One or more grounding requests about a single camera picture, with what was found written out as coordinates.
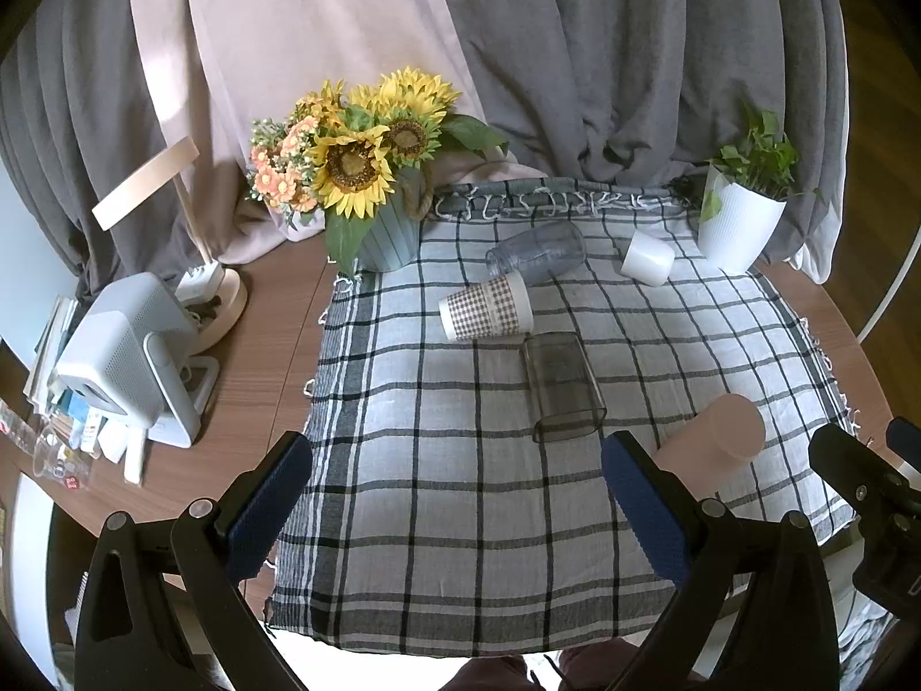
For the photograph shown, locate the sunflower bouquet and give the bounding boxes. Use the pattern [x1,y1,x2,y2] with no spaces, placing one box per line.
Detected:
[246,66,511,276]

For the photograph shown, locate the white desk lamp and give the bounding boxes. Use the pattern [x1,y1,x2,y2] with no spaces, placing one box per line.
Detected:
[92,136,249,357]

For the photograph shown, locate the white ribbed plant pot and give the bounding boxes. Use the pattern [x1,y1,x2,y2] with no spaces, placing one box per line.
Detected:
[698,164,787,275]

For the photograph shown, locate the pink curtain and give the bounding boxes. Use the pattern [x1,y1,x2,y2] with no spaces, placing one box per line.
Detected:
[128,0,548,267]

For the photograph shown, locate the dark transparent cup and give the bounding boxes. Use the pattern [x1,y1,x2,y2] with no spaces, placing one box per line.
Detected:
[522,331,607,445]

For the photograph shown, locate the checked paper cup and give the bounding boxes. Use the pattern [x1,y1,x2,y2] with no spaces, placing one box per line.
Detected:
[438,271,534,343]

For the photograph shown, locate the black and white plaid cloth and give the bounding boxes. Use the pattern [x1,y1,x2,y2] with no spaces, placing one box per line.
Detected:
[262,176,865,659]

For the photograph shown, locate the white power adapter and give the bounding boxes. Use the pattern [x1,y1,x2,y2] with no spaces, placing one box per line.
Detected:
[174,263,226,305]

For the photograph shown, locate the white box-shaped appliance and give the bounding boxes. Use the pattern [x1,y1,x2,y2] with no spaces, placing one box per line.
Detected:
[54,272,220,449]

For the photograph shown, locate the clear bluish plastic cup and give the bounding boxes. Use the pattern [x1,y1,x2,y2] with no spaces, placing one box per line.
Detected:
[485,222,585,287]

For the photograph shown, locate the white cup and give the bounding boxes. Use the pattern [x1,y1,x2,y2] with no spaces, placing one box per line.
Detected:
[620,230,678,287]

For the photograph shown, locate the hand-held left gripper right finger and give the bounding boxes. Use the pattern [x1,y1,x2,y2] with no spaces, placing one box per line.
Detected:
[600,430,843,691]

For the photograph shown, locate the green leafy plant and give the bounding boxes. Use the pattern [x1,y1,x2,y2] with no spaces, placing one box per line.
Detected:
[699,104,825,224]

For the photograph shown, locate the white curved pole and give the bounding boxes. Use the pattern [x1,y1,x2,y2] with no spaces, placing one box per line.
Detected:
[855,226,921,344]

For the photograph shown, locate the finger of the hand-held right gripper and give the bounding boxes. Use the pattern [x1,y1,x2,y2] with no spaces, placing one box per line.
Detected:
[808,423,911,519]
[886,417,921,463]

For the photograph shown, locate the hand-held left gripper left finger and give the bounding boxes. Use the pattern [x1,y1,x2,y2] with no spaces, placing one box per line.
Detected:
[74,430,315,691]

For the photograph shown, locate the grey curtain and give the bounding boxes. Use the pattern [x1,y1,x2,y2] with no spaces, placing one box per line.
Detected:
[424,0,847,286]
[0,0,217,298]

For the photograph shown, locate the stack of books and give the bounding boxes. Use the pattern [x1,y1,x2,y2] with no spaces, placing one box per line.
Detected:
[21,295,82,422]

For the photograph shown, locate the blue-grey ribbed vase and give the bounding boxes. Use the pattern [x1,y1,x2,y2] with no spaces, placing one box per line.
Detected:
[327,162,437,275]

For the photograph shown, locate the pink cup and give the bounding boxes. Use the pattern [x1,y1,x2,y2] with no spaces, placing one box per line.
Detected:
[651,393,766,494]

